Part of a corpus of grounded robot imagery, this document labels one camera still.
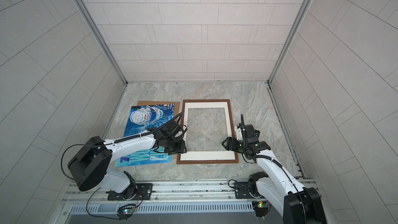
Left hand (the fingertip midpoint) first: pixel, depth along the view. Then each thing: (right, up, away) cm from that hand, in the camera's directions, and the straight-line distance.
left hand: (189, 151), depth 82 cm
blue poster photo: (-32, +15, +14) cm, 38 cm away
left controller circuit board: (-25, -19, -18) cm, 36 cm away
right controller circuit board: (+34, -20, -14) cm, 42 cm away
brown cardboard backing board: (-11, +23, +22) cm, 33 cm away
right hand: (+21, +3, +1) cm, 21 cm away
